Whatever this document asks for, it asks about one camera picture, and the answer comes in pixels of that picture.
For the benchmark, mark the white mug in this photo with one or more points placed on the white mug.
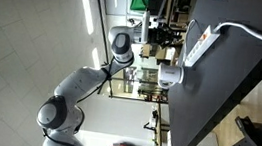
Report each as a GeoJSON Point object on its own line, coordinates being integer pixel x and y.
{"type": "Point", "coordinates": [170, 75]}

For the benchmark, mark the short ceiling light strip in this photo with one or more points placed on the short ceiling light strip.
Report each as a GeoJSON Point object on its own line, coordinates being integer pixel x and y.
{"type": "Point", "coordinates": [96, 58]}

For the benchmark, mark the long ceiling light strip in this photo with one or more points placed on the long ceiling light strip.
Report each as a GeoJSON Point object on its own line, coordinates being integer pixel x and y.
{"type": "Point", "coordinates": [86, 5]}

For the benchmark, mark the white metal frame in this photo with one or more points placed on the white metal frame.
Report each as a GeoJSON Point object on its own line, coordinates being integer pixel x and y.
{"type": "Point", "coordinates": [128, 2]}

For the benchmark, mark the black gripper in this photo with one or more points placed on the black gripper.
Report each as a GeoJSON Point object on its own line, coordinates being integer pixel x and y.
{"type": "Point", "coordinates": [158, 34]}

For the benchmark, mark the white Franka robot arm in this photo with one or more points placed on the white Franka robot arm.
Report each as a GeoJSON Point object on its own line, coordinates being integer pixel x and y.
{"type": "Point", "coordinates": [79, 86]}

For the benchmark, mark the white wrist mounting plate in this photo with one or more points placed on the white wrist mounting plate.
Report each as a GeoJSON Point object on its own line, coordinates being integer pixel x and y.
{"type": "Point", "coordinates": [145, 27]}

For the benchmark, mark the white power strip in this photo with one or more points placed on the white power strip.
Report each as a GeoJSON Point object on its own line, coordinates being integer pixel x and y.
{"type": "Point", "coordinates": [201, 46]}

